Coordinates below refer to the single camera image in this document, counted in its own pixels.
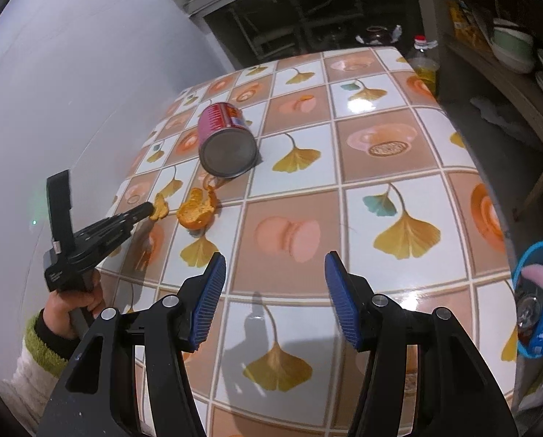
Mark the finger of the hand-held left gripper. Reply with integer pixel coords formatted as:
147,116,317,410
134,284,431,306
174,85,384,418
78,224,134,263
73,203,156,243

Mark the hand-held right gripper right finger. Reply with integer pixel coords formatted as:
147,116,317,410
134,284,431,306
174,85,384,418
324,250,518,437

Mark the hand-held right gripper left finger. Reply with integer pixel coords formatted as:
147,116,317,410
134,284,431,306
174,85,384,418
37,252,227,437

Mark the small orange peel piece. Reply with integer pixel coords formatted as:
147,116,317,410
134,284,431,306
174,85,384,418
149,192,170,223

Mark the large orange peel piece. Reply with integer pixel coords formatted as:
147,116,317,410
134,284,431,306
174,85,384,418
177,187,218,230

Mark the red drink can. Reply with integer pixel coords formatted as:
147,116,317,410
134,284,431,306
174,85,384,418
197,102,260,178

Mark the blue plastic basket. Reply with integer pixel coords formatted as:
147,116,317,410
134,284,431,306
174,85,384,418
511,240,543,358

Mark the person's left forearm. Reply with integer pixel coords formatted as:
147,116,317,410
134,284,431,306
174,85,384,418
11,308,86,420

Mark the person's left hand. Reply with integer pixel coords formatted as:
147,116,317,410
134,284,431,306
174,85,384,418
42,277,107,340

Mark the ginkgo patterned tablecloth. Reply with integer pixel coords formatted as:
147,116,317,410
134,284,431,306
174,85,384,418
102,46,528,437

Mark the wooden support leg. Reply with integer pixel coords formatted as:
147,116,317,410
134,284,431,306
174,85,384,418
512,157,543,220

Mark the crumpled white cloth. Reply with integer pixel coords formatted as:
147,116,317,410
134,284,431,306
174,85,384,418
470,95,526,135

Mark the cooking oil bottle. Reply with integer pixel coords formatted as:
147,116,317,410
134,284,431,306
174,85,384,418
407,35,441,97

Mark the concrete shelf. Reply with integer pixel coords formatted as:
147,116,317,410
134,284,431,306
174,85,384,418
442,35,543,165

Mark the dark ceramic jar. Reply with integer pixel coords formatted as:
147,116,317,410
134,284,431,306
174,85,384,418
363,24,392,47

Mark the yellow snack packet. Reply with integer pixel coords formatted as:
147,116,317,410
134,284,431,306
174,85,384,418
449,0,489,52

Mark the stack of green bowls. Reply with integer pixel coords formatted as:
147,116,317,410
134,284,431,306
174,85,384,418
489,17,537,74

